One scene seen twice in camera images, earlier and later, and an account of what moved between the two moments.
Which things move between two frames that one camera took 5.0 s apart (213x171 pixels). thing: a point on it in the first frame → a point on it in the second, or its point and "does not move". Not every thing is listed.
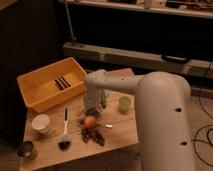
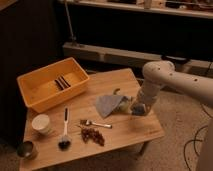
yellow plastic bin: x=45 y=84 does not move
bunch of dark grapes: x=92 y=133 does not move
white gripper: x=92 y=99 → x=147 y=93
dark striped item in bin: x=62 y=83 does not move
